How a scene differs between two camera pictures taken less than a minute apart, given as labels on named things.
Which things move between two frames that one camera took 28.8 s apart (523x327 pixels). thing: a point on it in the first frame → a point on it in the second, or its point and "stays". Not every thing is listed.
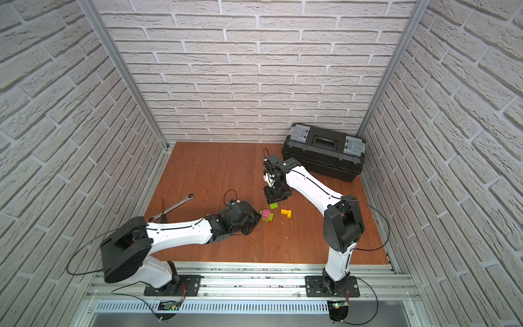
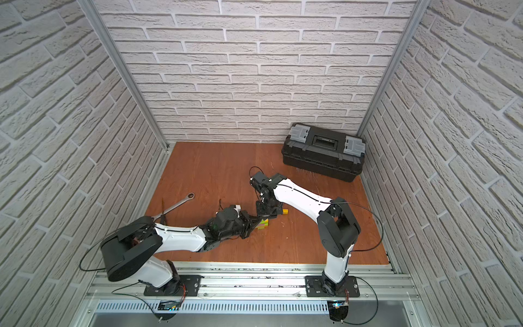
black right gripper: (271, 199) → (259, 212)
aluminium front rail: (259, 282) stays
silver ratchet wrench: (189, 196) stays
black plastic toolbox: (324, 152) stays
